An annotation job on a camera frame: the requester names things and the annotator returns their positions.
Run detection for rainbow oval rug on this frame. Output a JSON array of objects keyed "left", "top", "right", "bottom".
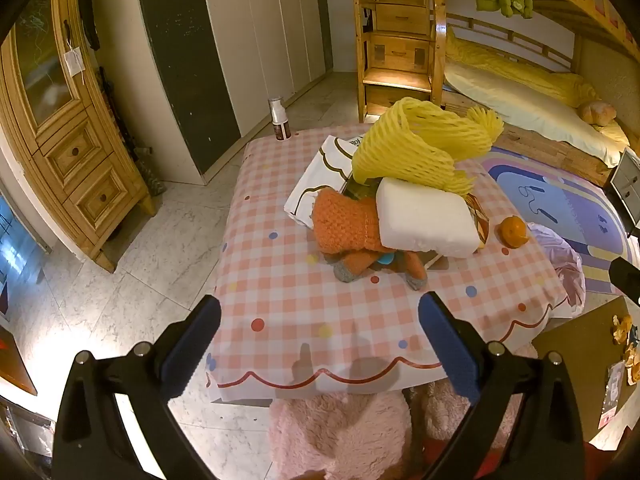
[{"left": 475, "top": 147, "right": 640, "bottom": 297}]

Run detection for wooden stair drawer unit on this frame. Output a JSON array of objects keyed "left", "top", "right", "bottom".
[{"left": 352, "top": 0, "right": 449, "bottom": 124}]

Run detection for pink fluffy blanket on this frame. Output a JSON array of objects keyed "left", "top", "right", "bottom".
[{"left": 422, "top": 345, "right": 540, "bottom": 454}]

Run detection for wooden glass door cabinet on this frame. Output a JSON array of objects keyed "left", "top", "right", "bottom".
[{"left": 0, "top": 0, "right": 157, "bottom": 274}]

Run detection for dark patterned leaning roll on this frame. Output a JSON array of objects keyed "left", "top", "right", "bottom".
[{"left": 97, "top": 66, "right": 168, "bottom": 197}]

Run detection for white paper tag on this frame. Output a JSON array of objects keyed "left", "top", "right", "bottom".
[{"left": 63, "top": 47, "right": 86, "bottom": 79}]

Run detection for tan plush toy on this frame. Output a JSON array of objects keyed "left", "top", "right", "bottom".
[{"left": 577, "top": 101, "right": 617, "bottom": 126}]

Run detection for yellow blanket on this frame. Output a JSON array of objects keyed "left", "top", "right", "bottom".
[{"left": 445, "top": 27, "right": 602, "bottom": 109}]

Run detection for black hanging strap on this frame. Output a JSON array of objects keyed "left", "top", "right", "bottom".
[{"left": 77, "top": 0, "right": 102, "bottom": 52}]

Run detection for black chalkboard panel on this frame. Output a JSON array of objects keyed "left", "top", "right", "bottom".
[{"left": 134, "top": 0, "right": 242, "bottom": 178}]

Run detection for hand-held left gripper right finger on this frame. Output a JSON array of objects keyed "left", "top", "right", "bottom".
[{"left": 418, "top": 291, "right": 587, "bottom": 480}]

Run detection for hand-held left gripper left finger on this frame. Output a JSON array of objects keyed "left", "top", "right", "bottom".
[{"left": 52, "top": 296, "right": 222, "bottom": 480}]

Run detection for wooden bunk bed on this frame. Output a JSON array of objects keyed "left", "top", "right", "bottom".
[{"left": 439, "top": 0, "right": 640, "bottom": 187}]

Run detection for tangerine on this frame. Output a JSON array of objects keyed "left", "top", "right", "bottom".
[{"left": 495, "top": 216, "right": 529, "bottom": 249}]

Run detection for orange knitted toy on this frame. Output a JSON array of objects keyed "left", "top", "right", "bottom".
[{"left": 310, "top": 190, "right": 429, "bottom": 292}]

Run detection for cardboard box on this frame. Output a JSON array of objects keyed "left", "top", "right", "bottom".
[{"left": 531, "top": 295, "right": 640, "bottom": 447}]

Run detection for brown white spray bottle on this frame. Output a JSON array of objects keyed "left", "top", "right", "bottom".
[{"left": 268, "top": 97, "right": 292, "bottom": 142}]

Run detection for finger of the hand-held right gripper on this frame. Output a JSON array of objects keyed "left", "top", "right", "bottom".
[{"left": 608, "top": 257, "right": 640, "bottom": 307}]

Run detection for white foam block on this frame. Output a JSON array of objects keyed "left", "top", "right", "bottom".
[{"left": 375, "top": 177, "right": 483, "bottom": 259}]

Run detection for white paper bag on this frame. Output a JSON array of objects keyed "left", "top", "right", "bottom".
[{"left": 284, "top": 135, "right": 369, "bottom": 231}]

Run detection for printed paper slip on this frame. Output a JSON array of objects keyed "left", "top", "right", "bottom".
[{"left": 597, "top": 360, "right": 627, "bottom": 431}]

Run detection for yellow pillow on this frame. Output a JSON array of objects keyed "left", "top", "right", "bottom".
[{"left": 595, "top": 120, "right": 632, "bottom": 150}]

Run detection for pink checked tablecloth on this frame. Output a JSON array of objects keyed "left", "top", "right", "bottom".
[{"left": 207, "top": 127, "right": 568, "bottom": 404}]

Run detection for white wardrobe with round holes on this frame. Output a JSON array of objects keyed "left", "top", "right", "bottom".
[{"left": 200, "top": 0, "right": 334, "bottom": 186}]

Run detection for yellow foam fruit net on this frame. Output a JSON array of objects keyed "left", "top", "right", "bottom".
[{"left": 351, "top": 97, "right": 505, "bottom": 197}]

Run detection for orange peel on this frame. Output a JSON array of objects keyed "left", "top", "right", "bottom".
[
  {"left": 622, "top": 345, "right": 640, "bottom": 386},
  {"left": 612, "top": 314, "right": 635, "bottom": 345}
]

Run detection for small monitor on stand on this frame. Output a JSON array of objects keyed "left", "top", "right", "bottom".
[{"left": 608, "top": 149, "right": 640, "bottom": 241}]

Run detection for cream mattress sheet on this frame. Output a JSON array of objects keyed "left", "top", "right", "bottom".
[{"left": 443, "top": 62, "right": 627, "bottom": 169}]

